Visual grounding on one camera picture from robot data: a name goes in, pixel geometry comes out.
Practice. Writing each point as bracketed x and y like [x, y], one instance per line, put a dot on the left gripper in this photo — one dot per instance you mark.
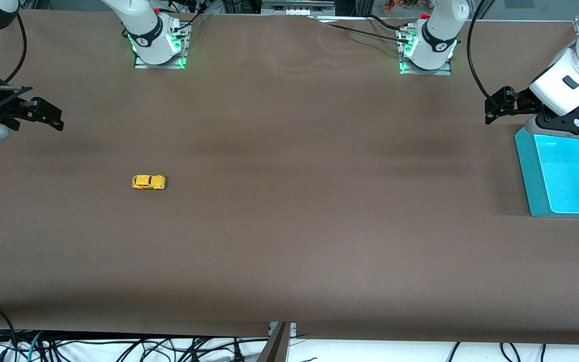
[521, 100]

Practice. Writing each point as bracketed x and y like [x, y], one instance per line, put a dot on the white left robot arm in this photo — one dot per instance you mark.
[438, 35]

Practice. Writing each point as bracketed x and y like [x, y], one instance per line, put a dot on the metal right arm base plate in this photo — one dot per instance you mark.
[161, 64]

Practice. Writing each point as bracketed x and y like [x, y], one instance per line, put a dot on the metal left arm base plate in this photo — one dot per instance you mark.
[427, 71]

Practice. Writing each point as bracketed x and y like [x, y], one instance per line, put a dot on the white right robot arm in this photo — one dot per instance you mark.
[149, 30]

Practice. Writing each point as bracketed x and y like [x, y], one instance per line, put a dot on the small metal table bracket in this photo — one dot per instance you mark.
[293, 329]

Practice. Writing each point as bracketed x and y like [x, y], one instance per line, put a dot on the teal plastic bin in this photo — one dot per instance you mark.
[566, 176]

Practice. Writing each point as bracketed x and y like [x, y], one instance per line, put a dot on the grey support beam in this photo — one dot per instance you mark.
[275, 347]

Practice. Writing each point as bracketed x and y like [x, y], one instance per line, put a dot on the yellow beetle toy car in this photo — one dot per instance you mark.
[149, 182]

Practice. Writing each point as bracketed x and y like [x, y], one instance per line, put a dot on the orange background object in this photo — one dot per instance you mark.
[402, 4]

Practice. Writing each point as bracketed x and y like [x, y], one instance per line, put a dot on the white power strip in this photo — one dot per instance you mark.
[294, 8]

